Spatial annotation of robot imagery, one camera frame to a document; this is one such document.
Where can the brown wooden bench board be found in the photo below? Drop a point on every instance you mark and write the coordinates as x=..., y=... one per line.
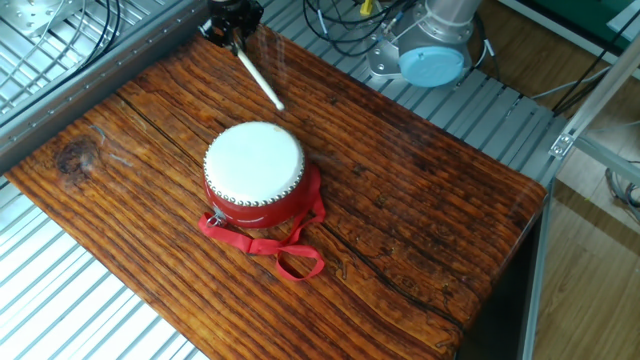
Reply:
x=400, y=200

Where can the dark green surface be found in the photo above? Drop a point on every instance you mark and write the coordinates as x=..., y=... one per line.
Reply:
x=575, y=12

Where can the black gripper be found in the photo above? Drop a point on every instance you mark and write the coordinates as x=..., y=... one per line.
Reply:
x=240, y=15

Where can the aluminium frame crossbar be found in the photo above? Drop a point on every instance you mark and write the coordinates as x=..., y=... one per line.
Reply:
x=610, y=159

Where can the aluminium frame post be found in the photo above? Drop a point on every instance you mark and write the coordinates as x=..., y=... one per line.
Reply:
x=600, y=95

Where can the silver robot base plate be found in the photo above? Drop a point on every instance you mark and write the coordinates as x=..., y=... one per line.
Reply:
x=382, y=62

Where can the cream wooden drumstick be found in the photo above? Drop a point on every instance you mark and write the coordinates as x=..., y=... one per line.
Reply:
x=260, y=80

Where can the yellow connector plug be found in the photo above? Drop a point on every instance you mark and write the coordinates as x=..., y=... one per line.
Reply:
x=367, y=7

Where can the silver perforated metal plate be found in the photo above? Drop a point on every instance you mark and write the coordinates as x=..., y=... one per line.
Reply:
x=30, y=17

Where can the aluminium corner bracket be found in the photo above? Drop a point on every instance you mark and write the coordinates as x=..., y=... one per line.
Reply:
x=562, y=145

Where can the red drum white head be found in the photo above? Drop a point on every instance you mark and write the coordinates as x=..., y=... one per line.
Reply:
x=250, y=165

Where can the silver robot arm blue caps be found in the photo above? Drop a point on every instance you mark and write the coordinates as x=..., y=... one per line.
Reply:
x=430, y=30

